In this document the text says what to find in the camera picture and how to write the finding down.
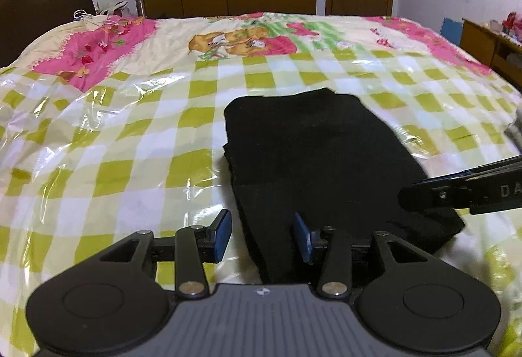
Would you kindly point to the folded grey clothes stack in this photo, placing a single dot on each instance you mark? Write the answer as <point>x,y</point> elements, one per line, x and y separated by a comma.
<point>514,130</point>

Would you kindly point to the wooden side desk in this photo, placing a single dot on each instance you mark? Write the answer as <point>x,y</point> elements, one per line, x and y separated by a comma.
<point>497,52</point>

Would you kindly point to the metal thermos flask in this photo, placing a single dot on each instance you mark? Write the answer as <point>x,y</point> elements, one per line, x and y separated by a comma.
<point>140,8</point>

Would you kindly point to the black pants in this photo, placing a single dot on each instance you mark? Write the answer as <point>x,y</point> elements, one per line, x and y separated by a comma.
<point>328,158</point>

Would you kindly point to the dark wooden headboard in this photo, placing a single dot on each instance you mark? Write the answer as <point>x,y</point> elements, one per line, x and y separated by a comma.
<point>23,21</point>

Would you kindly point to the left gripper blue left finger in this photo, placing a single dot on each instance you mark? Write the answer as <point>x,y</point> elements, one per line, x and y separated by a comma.
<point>218,235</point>

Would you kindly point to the blue foam mat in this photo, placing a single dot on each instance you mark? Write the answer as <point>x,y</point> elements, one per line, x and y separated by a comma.
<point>452,30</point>

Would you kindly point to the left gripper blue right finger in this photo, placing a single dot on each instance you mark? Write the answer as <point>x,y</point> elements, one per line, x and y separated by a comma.
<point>308,241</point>

